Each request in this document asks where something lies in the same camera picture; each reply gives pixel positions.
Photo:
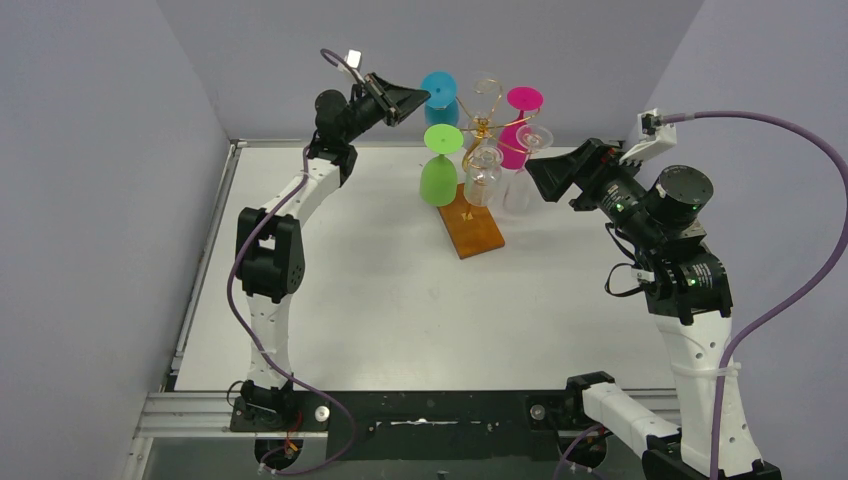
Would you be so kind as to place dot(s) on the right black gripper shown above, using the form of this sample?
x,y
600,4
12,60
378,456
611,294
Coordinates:
x,y
591,171

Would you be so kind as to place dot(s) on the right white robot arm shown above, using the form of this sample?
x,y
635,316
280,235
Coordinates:
x,y
688,294

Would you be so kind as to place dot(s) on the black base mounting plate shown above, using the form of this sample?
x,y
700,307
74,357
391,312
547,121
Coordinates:
x,y
301,431

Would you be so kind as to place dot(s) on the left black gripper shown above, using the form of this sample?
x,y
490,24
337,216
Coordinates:
x,y
382,98

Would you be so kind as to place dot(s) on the clear patterned wine glass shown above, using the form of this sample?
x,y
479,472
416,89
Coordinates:
x,y
483,173

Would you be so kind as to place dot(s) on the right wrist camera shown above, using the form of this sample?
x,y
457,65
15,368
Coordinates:
x,y
656,137

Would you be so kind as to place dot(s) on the blue plastic wine glass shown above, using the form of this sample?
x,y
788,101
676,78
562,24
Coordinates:
x,y
442,106

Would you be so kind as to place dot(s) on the green plastic wine glass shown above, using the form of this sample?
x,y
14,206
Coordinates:
x,y
439,179

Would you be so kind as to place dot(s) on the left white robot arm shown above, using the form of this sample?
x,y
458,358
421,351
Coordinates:
x,y
269,264

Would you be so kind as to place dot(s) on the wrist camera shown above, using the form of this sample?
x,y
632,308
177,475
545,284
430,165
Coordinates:
x,y
350,66
656,137

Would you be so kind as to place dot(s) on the clear tall flute glass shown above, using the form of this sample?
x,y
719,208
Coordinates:
x,y
532,138

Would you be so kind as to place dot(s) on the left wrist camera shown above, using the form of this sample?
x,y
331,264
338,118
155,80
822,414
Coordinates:
x,y
350,66

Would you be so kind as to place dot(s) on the gold wire glass rack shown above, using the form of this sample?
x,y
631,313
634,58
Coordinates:
x,y
473,230

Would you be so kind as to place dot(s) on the clear round wine glass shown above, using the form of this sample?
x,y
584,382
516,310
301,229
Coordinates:
x,y
485,95

